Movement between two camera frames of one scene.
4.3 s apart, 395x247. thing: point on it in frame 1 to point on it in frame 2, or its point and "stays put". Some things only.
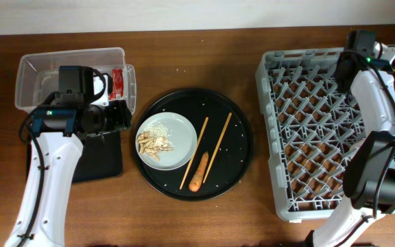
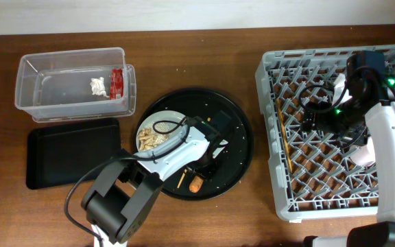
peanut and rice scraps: [155, 138] stays put
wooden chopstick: [217, 147] to [284, 136]
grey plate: [166, 141] stays put
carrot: [195, 183] stays put
